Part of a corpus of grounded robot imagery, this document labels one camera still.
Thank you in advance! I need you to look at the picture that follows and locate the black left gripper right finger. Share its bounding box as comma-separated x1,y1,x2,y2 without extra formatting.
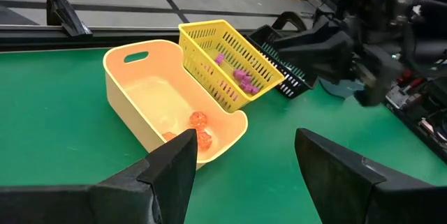
295,128,388,224

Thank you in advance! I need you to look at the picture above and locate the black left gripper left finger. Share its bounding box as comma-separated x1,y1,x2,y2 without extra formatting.
90,128,198,224

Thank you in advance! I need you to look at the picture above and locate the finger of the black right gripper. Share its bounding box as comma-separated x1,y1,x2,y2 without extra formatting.
279,31,353,84
272,20,342,49

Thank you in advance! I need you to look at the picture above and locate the black plastic basket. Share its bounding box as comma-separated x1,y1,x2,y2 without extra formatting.
246,24,318,100

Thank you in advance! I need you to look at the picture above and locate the orange plastic basket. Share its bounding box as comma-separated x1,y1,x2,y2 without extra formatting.
103,38,249,171

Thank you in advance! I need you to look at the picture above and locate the yellow plastic basket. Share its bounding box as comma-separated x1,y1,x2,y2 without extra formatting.
177,19,286,114

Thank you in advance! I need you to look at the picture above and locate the green table mat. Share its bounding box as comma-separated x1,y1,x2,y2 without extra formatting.
0,47,447,224

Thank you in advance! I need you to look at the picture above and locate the black curved frame bracket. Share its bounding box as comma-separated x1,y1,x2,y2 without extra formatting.
271,10,308,32
45,0,94,38

